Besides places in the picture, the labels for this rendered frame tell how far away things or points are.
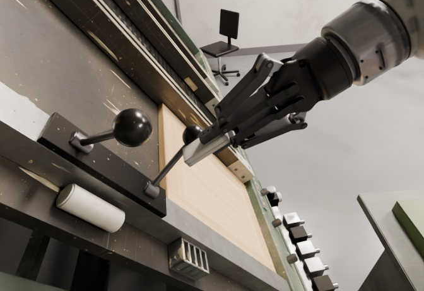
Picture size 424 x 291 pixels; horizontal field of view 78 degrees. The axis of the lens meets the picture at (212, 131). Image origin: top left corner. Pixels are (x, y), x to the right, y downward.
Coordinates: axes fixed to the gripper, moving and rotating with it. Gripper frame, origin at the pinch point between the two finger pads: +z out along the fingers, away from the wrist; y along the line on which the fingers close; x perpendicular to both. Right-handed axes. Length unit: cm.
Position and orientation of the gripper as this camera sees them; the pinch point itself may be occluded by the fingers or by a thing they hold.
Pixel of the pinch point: (205, 145)
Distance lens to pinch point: 37.2
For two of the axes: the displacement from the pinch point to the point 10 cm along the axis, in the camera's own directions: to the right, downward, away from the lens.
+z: -8.1, 5.4, 2.2
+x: -1.8, -5.9, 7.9
